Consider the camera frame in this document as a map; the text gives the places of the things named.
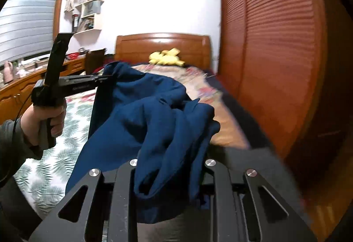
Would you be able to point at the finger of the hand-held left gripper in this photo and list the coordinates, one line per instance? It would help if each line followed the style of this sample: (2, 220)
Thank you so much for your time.
(103, 78)

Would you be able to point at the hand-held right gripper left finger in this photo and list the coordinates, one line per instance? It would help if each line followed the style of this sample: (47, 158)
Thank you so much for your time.
(125, 181)

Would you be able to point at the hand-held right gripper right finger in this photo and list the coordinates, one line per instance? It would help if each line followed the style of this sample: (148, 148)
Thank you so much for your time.
(217, 178)

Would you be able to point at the navy blue blazer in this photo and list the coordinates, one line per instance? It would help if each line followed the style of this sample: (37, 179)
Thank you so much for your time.
(143, 126)

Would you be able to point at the person's left forearm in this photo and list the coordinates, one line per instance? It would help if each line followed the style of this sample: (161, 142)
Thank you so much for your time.
(11, 142)

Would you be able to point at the person's left hand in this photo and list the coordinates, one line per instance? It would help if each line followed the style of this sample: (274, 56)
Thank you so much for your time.
(30, 123)

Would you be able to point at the dark wooden chair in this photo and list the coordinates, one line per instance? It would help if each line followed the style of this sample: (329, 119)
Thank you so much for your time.
(93, 61)

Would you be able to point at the red basket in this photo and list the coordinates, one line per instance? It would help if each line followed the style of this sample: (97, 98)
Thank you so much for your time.
(72, 55)

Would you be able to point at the wooden desk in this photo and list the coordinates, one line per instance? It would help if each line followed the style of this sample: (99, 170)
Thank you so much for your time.
(16, 93)

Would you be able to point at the wooden bed headboard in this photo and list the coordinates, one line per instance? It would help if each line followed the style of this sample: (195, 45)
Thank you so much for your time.
(132, 46)

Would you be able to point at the pink vase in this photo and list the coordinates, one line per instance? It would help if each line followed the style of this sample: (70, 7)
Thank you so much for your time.
(8, 73)

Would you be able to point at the yellow plush toy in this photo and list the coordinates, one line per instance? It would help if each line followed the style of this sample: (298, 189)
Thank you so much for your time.
(165, 58)

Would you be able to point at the bed with floral bedding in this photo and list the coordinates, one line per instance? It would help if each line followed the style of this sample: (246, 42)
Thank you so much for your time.
(209, 109)

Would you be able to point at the grey window blind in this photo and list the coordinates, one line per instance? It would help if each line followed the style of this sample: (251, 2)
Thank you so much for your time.
(27, 18)

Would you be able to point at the wooden louvred wardrobe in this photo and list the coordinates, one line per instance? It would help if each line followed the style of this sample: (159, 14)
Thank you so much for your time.
(275, 51)

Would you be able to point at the white wall shelf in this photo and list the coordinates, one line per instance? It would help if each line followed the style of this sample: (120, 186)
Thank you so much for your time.
(92, 6)

